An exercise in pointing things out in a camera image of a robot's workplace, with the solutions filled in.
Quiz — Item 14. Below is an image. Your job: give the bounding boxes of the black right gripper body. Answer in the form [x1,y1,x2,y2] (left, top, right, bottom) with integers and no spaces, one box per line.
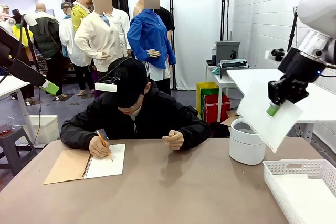
[268,48,329,101]

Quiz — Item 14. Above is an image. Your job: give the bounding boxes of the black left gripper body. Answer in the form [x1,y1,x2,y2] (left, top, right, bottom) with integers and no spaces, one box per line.
[0,27,21,68]

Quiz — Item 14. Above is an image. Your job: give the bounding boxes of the white paper sheet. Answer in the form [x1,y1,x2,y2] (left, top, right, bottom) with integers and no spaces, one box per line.
[236,77,305,154]

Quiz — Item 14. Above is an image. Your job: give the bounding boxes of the orange pencil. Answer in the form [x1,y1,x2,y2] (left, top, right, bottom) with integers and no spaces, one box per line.
[96,129,114,162]

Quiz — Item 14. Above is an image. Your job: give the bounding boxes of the brown cover spiral notebook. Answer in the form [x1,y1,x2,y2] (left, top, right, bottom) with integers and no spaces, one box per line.
[43,143,127,185]

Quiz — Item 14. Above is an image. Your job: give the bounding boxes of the person right forearm black sleeve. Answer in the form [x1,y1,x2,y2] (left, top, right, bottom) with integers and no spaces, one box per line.
[60,120,106,151]

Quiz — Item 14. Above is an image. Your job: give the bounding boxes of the person left forearm black sleeve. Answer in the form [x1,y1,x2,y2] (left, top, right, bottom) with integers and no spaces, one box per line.
[181,121,212,151]

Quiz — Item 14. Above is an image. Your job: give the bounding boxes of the person right hand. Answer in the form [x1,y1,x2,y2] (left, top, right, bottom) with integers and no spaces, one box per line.
[89,136,112,159]

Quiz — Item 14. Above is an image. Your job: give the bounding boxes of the person left hand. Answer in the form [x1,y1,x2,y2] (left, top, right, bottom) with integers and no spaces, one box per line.
[162,130,184,151]

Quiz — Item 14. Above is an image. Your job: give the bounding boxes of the yellow garment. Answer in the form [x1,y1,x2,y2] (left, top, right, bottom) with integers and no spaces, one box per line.
[12,23,34,48]

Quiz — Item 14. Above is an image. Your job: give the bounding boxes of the mannequin in pink top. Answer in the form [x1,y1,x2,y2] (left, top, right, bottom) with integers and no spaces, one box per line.
[0,4,11,23]

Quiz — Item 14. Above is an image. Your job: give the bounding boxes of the white desk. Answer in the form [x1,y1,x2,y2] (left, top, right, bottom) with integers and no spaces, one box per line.
[227,69,336,145]

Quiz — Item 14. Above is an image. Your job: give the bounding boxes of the black tripod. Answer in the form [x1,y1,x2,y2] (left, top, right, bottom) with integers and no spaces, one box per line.
[287,5,302,50]

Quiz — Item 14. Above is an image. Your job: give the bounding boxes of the brown cardboard piece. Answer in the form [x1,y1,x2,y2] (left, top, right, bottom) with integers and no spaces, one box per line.
[219,110,240,127]

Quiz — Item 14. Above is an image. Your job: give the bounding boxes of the white round trash bin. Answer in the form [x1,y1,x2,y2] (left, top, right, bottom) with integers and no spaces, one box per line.
[228,118,266,166]

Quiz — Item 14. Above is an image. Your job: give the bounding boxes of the clear bowl red contents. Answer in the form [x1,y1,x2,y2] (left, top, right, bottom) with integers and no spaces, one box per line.
[0,116,15,134]

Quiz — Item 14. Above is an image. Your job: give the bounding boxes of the white storage box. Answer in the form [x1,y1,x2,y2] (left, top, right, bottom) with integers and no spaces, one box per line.
[22,115,60,145]

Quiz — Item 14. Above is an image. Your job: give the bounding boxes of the red bag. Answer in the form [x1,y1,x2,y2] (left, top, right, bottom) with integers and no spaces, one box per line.
[204,94,231,125]

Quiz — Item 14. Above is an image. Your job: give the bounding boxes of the small white side table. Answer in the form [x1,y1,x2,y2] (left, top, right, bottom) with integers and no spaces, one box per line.
[206,61,238,124]

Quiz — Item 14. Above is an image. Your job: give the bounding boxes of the grey tray with green items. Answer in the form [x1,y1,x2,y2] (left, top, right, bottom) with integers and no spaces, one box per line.
[219,59,249,77]

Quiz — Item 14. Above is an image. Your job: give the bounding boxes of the white perforated plastic basket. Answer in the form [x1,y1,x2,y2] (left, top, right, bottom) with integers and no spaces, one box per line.
[263,158,336,224]

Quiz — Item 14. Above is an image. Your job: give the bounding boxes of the grey stool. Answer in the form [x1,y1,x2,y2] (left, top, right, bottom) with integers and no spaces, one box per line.
[0,126,37,176]

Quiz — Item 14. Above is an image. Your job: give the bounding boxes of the mannequin in yellow-green jacket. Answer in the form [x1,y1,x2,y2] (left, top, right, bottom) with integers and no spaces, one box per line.
[70,0,95,35]

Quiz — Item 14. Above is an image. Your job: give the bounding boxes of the grey box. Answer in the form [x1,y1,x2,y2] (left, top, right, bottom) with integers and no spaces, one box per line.
[215,40,240,66]

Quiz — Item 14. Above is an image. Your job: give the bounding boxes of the mannequin in cream cardigan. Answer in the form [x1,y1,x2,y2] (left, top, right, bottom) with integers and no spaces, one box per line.
[74,0,126,100]

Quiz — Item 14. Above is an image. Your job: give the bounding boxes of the stack of white paper sheets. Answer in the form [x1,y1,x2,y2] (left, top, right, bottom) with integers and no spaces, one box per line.
[277,173,336,224]

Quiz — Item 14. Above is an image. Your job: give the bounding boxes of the black baseball cap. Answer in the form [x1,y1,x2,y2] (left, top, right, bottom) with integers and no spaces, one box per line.
[101,57,149,108]

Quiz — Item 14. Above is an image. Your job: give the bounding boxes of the mannequin in white shirt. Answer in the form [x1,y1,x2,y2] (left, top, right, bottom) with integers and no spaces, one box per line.
[112,7,132,61]

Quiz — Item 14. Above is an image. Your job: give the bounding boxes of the person torso black jacket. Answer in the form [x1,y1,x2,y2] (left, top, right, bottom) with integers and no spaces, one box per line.
[60,79,212,151]

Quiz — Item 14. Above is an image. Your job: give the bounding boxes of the white backdrop cloth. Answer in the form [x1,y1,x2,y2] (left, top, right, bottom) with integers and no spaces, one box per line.
[123,0,236,91]

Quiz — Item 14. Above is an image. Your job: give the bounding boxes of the person head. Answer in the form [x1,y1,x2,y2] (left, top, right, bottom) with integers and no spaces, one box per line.
[117,82,153,116]

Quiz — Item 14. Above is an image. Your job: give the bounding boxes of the mannequin in blue shirt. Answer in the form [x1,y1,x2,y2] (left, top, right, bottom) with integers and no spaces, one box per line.
[127,0,176,96]

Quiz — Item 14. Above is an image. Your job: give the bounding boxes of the tan mannequin black shirt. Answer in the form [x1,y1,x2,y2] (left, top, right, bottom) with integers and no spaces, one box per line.
[132,0,176,33]

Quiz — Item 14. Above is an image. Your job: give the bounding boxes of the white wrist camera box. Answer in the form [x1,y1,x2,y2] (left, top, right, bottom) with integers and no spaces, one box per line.
[264,48,288,63]

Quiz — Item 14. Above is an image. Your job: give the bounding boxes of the black hanging cable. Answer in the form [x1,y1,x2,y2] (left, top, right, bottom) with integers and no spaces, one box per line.
[36,86,43,143]

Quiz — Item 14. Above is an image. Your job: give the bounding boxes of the white head-mounted camera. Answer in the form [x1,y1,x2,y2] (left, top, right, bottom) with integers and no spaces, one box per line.
[94,76,120,93]

